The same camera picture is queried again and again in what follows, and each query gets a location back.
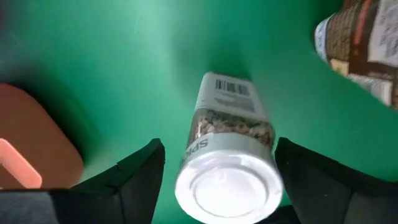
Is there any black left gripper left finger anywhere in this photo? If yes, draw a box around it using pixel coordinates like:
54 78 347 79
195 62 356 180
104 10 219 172
49 138 166 224

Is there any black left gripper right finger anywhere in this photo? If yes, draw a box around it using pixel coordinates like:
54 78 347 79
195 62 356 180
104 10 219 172
274 136 398 224

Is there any white-lid spice jar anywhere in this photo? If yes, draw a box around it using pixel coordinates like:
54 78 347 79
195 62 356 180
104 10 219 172
174 71 285 224

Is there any brown spice packet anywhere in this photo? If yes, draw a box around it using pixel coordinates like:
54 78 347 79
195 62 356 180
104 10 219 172
313 0 398 110

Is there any orange plastic bin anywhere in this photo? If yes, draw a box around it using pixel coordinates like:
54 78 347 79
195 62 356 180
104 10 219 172
0 82 85 191

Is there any green table mat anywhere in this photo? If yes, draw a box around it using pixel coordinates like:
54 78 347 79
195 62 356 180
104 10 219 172
0 0 398 224

